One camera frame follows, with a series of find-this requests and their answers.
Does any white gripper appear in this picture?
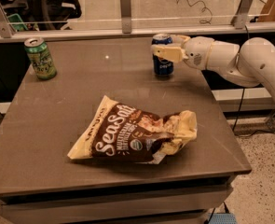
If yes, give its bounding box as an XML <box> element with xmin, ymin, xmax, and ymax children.
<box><xmin>151</xmin><ymin>35</ymin><xmax>214</xmax><ymax>70</ymax></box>

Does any blue pepsi can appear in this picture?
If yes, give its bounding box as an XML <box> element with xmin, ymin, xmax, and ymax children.
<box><xmin>151</xmin><ymin>33</ymin><xmax>173</xmax><ymax>76</ymax></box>

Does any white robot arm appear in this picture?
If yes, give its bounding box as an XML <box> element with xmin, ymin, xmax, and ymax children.
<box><xmin>151</xmin><ymin>35</ymin><xmax>275</xmax><ymax>103</ymax></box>

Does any green soda can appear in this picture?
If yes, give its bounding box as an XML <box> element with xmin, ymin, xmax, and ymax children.
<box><xmin>24</xmin><ymin>37</ymin><xmax>57</xmax><ymax>80</ymax></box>

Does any sea salt chips bag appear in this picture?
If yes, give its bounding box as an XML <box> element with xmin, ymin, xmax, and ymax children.
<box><xmin>68</xmin><ymin>97</ymin><xmax>198</xmax><ymax>164</ymax></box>

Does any black office chair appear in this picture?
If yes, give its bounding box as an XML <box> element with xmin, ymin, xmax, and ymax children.
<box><xmin>27</xmin><ymin>0</ymin><xmax>82</xmax><ymax>31</ymax></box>

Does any green plastic bin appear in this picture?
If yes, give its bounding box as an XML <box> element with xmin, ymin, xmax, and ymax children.
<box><xmin>7</xmin><ymin>13</ymin><xmax>28</xmax><ymax>32</ymax></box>

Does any glass barrier panel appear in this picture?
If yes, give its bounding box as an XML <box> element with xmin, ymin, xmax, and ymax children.
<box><xmin>0</xmin><ymin>0</ymin><xmax>273</xmax><ymax>33</ymax></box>

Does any blue box under table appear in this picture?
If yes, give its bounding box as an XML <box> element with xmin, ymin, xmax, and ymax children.
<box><xmin>208</xmin><ymin>213</ymin><xmax>238</xmax><ymax>224</ymax></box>

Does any coiled black cable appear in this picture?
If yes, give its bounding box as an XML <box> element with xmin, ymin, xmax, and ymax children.
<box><xmin>149</xmin><ymin>0</ymin><xmax>213</xmax><ymax>25</ymax></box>

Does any middle metal barrier bracket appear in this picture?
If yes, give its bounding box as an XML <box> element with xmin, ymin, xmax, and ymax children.
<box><xmin>120</xmin><ymin>0</ymin><xmax>131</xmax><ymax>34</ymax></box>

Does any right metal barrier bracket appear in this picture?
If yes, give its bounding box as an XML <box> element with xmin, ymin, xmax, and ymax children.
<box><xmin>231</xmin><ymin>0</ymin><xmax>253</xmax><ymax>29</ymax></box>

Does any black hanging cable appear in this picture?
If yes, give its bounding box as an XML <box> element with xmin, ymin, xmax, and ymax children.
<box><xmin>231</xmin><ymin>25</ymin><xmax>275</xmax><ymax>138</ymax></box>

